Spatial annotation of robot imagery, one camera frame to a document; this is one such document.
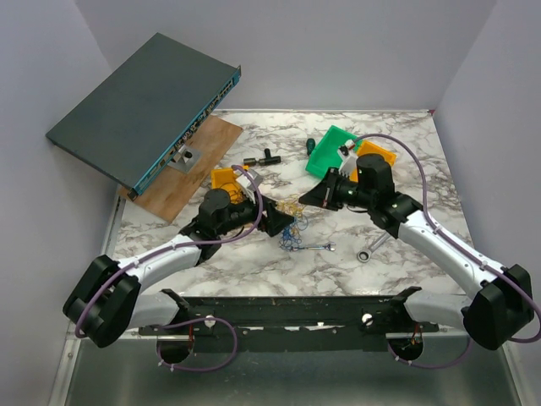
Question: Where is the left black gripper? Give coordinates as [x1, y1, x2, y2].
[216, 188, 295, 237]

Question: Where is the grey network switch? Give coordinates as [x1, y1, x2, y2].
[46, 33, 242, 200]

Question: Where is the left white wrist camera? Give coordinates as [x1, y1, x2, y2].
[235, 169, 263, 203]

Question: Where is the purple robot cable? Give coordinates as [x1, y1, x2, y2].
[346, 134, 541, 369]
[74, 164, 265, 373]

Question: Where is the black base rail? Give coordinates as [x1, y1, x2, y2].
[139, 295, 439, 353]

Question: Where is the yellow bin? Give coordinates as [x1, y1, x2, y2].
[348, 140, 396, 167]
[210, 167, 246, 204]

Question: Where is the brown wooden board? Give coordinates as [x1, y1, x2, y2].
[134, 116, 243, 222]

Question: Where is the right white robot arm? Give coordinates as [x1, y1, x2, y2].
[299, 154, 534, 350]

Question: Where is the green handled screwdriver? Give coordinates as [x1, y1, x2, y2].
[305, 138, 316, 156]

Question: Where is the yellow bin on right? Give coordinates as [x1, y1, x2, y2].
[348, 140, 396, 167]

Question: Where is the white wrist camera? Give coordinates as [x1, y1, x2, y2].
[235, 169, 263, 203]
[337, 140, 358, 178]

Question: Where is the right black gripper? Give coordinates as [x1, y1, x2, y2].
[299, 167, 374, 211]

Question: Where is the yellow bin on left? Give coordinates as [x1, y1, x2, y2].
[210, 167, 246, 204]

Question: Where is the ratcheting ring wrench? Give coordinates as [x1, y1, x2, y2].
[357, 232, 391, 263]

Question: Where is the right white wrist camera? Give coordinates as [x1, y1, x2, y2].
[337, 140, 358, 178]

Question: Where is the small open-end wrench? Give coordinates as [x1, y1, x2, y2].
[300, 242, 336, 252]

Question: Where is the metal bracket with knob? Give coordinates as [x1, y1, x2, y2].
[168, 145, 201, 173]

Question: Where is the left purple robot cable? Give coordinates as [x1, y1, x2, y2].
[74, 164, 265, 373]

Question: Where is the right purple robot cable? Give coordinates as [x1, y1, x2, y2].
[346, 134, 541, 369]

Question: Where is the yellow wire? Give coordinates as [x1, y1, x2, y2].
[276, 201, 308, 217]

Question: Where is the black T pipe fitting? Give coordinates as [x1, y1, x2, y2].
[243, 148, 281, 167]

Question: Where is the green plastic bin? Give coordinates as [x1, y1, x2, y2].
[305, 125, 357, 179]

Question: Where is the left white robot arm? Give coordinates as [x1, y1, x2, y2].
[63, 189, 294, 348]

